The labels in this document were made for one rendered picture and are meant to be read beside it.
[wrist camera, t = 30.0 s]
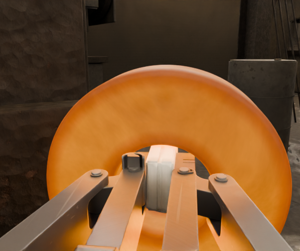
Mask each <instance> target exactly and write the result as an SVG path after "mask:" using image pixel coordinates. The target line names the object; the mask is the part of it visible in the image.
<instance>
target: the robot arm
mask: <svg viewBox="0 0 300 251"><path fill-rule="evenodd" d="M146 204H147V209H148V210H149V211H158V209H161V210H162V211H166V212H167V213H166V220H165V227H164V235H163V242H162V250H160V251H199V241H198V215H200V216H203V217H207V224H208V226H209V228H210V230H211V232H212V234H213V236H214V238H215V240H216V242H217V244H218V246H219V248H220V250H221V251H294V250H293V249H292V248H291V247H290V246H289V244H288V243H287V242H286V241H285V240H284V238H283V237H282V236H281V235H280V234H279V232H278V231H277V230H276V229H275V228H274V226H273V225H272V224H271V223H270V222H269V220H268V219H267V218H266V217H265V216H264V214H263V213H262V212H261V211H260V210H259V208H258V207H257V206H256V205H255V204H254V202H253V201H252V200H251V199H250V198H249V196H248V195H247V194H246V193H245V192H244V190H243V189H242V188H241V187H240V186H239V184H238V183H237V182H236V181H235V180H234V178H233V177H231V176H229V175H227V174H223V173H217V174H212V175H210V176H209V178H208V180H207V179H203V178H200V177H198V176H197V175H196V172H195V156H194V155H192V154H191V153H178V147H174V146H170V145H152V146H151V148H150V151H149V152H129V153H126V154H123V155H122V171H121V173H120V175H117V176H110V177H109V176H108V172H107V171H106V170H103V169H93V170H90V171H88V172H86V173H85V174H84V175H82V176H81V177H80V178H78V179H77V180H76V181H74V182H73V183H72V184H70V185H69V186H68V187H67V188H65V189H64V190H63V191H61V192H60V193H59V194H57V195H56V196H55V197H53V198H52V199H51V200H49V201H48V202H47V203H46V204H44V205H43V206H42V207H40V208H39V209H38V210H36V211H35V212H34V213H32V214H31V215H30V216H28V217H27V218H26V219H24V220H23V221H22V222H21V223H19V224H18V225H17V226H15V227H14V228H13V229H11V230H10V231H9V232H7V233H6V234H5V235H3V236H2V237H1V238H0V251H136V250H137V246H138V242H139V237H140V233H141V229H142V225H143V221H144V217H145V213H146Z"/></svg>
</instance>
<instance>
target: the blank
mask: <svg viewBox="0 0 300 251"><path fill-rule="evenodd" d="M152 145H170V146H174V147H178V148H181V149H183V150H185V151H187V152H189V153H191V154H192V155H194V156H195V157H196V158H198V159H199V160H200V161H201V162H202V163H203V165H204V166H205V167H206V169H207V170H208V172H209V174H210V175H212V174H217V173H223V174H227V175H229V176H231V177H233V178H234V180H235V181H236V182H237V183H238V184H239V186H240V187H241V188H242V189H243V190H244V192H245V193H246V194H247V195H248V196H249V198H250V199H251V200H252V201H253V202H254V204H255V205H256V206H257V207H258V208H259V210H260V211H261V212H262V213H263V214H264V216H265V217H266V218H267V219H268V220H269V222H270V223H271V224H272V225H273V226H274V228H275V229H276V230H277V231H278V232H279V234H280V233H281V231H282V229H283V227H284V225H285V222H286V219H287V216H288V212H289V209H290V204H291V197H292V174H291V168H290V163H289V159H288V156H287V153H286V150H285V147H284V145H283V143H282V141H281V138H280V137H279V135H278V133H277V131H276V130H275V128H274V127H273V125H272V124H271V122H270V121H269V120H268V118H267V117H266V116H265V115H264V114H263V112H262V111H261V110H260V109H259V108H258V107H257V106H256V105H255V104H254V103H253V102H252V101H251V99H250V98H248V97H247V96H246V95H245V94H244V93H243V92H242V91H240V90H239V89H238V88H237V87H235V86H234V85H232V84H231V83H229V82H227V81H226V80H224V79H222V78H220V77H218V76H216V75H214V74H211V73H209V72H206V71H203V70H200V69H196V68H192V67H186V66H179V65H154V66H146V67H141V68H137V69H134V70H131V71H128V72H125V73H123V74H120V75H118V76H116V77H114V78H112V79H110V80H108V81H106V82H104V83H103V84H101V85H99V86H97V87H96V88H94V89H93V90H91V91H90V92H89V93H87V94H86V95H85V96H84V97H82V98H81V99H80V100H79V101H78V102H77V103H76V104H75V105H74V106H73V107H72V108H71V110H70V111H69V112H68V113H67V115H66V116H65V117H64V119H63V120H62V122H61V124H60V125H59V127H58V129H57V131H56V133H55V136H54V138H53V141H52V144H51V147H50V151H49V155H48V161H47V173H46V179H47V190H48V196H49V200H51V199H52V198H53V197H55V196H56V195H57V194H59V193H60V192H61V191H63V190H64V189H65V188H67V187H68V186H69V185H70V184H72V183H73V182H74V181H76V180H77V179H78V178H80V177H81V176H82V175H84V174H85V173H86V172H88V171H90V170H93V169H103V170H106V171H107V172H108V176H109V177H110V176H117V175H120V173H121V171H122V155H123V154H126V153H129V152H135V151H137V150H139V149H142V148H144V147H148V146H152ZM165 220H166V213H161V212H156V211H149V210H148V209H147V208H146V213H145V217H144V221H143V225H142V229H141V233H140V237H139V242H138V246H137V250H136V251H160V250H162V242H163V235H164V227H165ZM198 241H199V251H221V250H220V248H219V246H218V244H217V242H216V240H215V238H214V236H213V234H212V232H211V230H210V228H209V226H208V224H207V217H203V216H200V215H198Z"/></svg>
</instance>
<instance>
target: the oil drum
mask: <svg viewBox="0 0 300 251"><path fill-rule="evenodd" d="M297 66H298V62H297V61H296V60H283V59H234V60H230V61H229V67H228V82H229V83H231V84H232V85H234V86H235V87H237V88H238V89H239V90H240V91H242V92H243V93H244V94H245V95H246V96H247V97H248V98H250V99H251V101H252V102H253V103H254V104H255V105H256V106H257V107H258V108H259V109H260V110H261V111H262V112H263V114H264V115H265V116H266V117H267V118H268V120H269V121H270V122H271V124H272V125H273V127H274V128H275V130H276V131H277V133H278V135H279V137H280V138H281V141H282V143H283V145H284V147H285V150H286V153H287V154H288V146H289V138H290V129H291V127H292V125H291V120H292V111H293V102H294V96H295V94H294V93H295V84H296V75H297Z"/></svg>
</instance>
